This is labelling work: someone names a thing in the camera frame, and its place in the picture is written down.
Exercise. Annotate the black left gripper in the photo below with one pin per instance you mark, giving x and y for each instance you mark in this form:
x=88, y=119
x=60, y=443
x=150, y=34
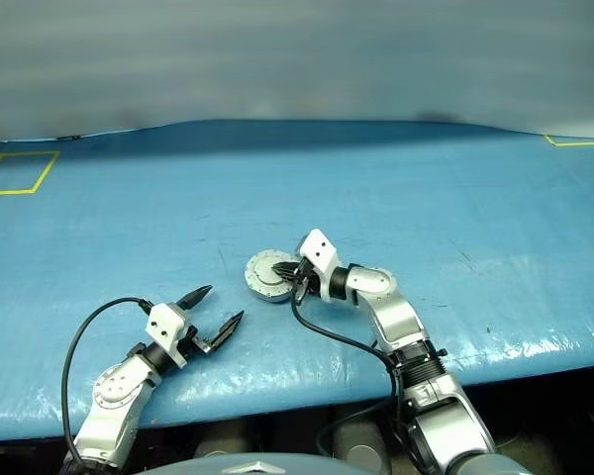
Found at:
x=200, y=345

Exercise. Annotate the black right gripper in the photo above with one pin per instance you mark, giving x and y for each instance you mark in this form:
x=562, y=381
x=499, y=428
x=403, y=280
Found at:
x=308, y=279

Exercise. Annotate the silver rotor disc part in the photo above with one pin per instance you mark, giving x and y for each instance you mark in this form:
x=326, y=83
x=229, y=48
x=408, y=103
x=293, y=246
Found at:
x=265, y=269

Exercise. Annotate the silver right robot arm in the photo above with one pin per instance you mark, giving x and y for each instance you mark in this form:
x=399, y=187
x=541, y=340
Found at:
x=391, y=316

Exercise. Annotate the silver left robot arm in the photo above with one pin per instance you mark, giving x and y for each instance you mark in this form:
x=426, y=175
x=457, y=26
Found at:
x=114, y=391

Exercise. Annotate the blue plastic table cover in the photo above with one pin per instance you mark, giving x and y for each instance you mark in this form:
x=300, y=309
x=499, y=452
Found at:
x=128, y=237

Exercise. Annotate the grey rounded shape under table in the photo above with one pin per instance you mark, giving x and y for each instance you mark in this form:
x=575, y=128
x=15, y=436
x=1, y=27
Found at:
x=361, y=445
x=220, y=447

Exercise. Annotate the grey robot torso with emblem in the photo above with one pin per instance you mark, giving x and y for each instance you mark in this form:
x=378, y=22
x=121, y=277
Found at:
x=237, y=467

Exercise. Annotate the small black clip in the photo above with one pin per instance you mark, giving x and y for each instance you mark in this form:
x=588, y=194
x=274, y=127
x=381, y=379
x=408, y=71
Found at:
x=71, y=137

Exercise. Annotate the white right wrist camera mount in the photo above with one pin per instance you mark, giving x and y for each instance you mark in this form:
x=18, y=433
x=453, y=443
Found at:
x=322, y=250

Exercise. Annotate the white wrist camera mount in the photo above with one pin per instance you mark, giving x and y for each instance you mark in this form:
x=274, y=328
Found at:
x=163, y=324
x=322, y=250

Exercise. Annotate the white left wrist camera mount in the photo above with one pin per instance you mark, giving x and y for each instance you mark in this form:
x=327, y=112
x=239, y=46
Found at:
x=163, y=324

